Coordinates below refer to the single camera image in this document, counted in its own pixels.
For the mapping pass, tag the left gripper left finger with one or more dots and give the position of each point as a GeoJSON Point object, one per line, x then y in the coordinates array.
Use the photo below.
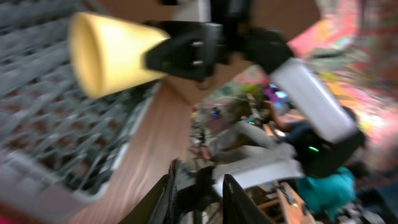
{"type": "Point", "coordinates": [154, 206]}

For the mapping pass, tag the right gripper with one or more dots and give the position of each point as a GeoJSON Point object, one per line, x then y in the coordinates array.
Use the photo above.
{"type": "Point", "coordinates": [193, 54]}

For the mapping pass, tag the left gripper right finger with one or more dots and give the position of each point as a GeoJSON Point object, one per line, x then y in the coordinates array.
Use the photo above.
{"type": "Point", "coordinates": [238, 208]}

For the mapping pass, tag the yellow cup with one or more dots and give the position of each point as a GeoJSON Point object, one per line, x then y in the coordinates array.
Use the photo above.
{"type": "Point", "coordinates": [108, 54]}

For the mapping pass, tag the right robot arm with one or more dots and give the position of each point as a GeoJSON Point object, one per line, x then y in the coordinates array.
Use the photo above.
{"type": "Point", "coordinates": [337, 133]}

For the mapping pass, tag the grey dishwasher rack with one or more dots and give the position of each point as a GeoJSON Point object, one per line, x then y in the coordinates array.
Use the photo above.
{"type": "Point", "coordinates": [59, 148]}

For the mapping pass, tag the red serving tray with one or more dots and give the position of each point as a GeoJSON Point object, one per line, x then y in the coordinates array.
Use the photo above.
{"type": "Point", "coordinates": [17, 216]}

